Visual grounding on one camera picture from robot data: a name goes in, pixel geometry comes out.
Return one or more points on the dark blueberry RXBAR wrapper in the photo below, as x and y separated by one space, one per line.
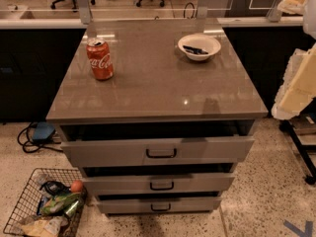
194 50

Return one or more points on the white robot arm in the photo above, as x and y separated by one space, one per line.
298 89

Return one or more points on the white paper bowl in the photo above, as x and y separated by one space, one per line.
205 42

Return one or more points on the grey drawer cabinet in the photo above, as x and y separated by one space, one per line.
157 92

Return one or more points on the top grey drawer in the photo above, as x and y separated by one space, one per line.
151 152

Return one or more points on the grey drawer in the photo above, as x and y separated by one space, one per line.
158 184
159 205
151 152

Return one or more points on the red Coca-Cola can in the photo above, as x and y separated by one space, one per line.
98 53

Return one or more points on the middle grey drawer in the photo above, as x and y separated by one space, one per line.
158 184

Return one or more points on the bottom grey drawer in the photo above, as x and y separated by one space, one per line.
159 205

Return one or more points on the orange ball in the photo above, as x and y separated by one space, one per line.
76 186

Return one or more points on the blue foot pedal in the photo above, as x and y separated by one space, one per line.
43 132

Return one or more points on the green snack bag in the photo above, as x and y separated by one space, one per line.
57 203

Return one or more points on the yellow snack packet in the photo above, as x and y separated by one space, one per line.
43 227

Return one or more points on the left grey metal post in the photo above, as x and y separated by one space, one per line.
84 11

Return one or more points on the grey metal post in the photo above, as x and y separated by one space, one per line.
84 11
274 13

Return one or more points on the black cart frame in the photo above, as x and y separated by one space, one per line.
303 150

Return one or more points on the right grey metal post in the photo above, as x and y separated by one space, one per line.
274 13

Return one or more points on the black wire basket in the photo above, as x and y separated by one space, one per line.
28 203

